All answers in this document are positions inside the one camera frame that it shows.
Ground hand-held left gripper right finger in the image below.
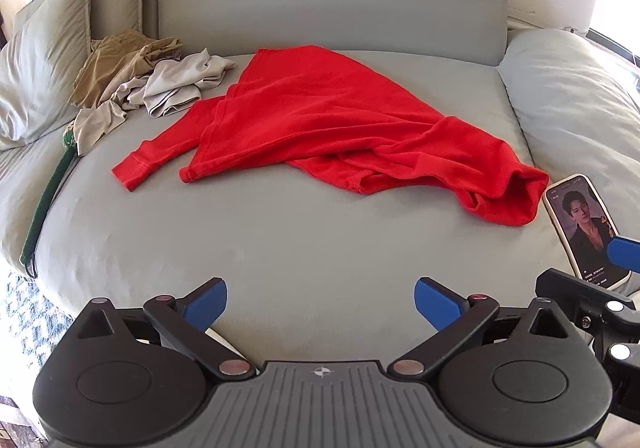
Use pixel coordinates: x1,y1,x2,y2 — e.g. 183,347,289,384
387,277,573,379

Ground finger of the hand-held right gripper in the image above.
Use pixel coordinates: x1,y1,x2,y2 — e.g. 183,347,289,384
535,268,640,313
606,235,640,275

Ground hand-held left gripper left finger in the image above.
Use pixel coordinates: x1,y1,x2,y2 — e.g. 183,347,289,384
75,278,253,379

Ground red long-sleeve shirt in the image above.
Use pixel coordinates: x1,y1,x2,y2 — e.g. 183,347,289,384
111,45,550,227

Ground smartphone with beige case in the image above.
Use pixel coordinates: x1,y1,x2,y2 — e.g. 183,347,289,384
542,174,632,289

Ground grey sofa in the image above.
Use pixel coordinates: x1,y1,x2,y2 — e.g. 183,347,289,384
0,0,640,369

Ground light grey cushion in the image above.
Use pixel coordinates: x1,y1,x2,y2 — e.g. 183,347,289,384
496,29,640,273

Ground blue patterned rug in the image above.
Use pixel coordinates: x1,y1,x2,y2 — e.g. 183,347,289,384
0,272,78,381

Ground beige crumpled cloth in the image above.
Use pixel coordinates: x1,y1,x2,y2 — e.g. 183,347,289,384
75,48,237,156

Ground tan crumpled cloth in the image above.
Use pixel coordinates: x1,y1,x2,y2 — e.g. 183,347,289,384
70,29,185,108

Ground grey throw pillows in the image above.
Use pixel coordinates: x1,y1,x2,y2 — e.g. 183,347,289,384
0,0,94,151

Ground green braided strap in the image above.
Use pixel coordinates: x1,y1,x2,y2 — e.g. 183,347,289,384
20,124,81,279

